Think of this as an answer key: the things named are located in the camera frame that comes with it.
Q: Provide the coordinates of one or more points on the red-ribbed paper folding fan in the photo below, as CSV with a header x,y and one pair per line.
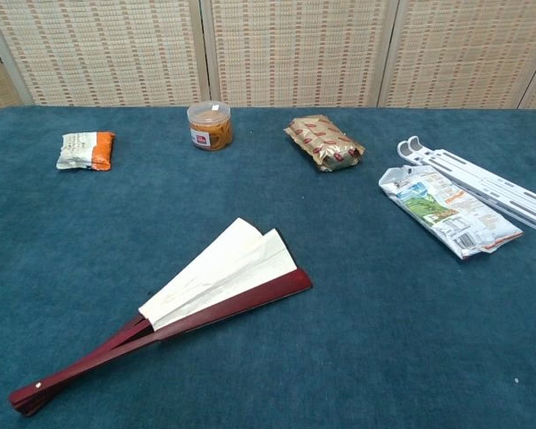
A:
x,y
205,277

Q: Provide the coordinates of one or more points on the white plastic rack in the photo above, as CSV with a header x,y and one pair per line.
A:
x,y
496,181

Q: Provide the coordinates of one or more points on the gold red snack package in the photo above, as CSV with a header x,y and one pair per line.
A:
x,y
326,143

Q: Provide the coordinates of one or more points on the clear jar of rubber bands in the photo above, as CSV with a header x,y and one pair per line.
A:
x,y
211,129

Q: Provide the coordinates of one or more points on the blue carpet table cover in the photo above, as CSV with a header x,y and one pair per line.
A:
x,y
339,313

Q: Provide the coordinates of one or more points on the white green snack bag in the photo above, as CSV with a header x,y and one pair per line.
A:
x,y
446,210

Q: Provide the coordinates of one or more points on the orange white snack packet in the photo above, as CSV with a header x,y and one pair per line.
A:
x,y
82,151

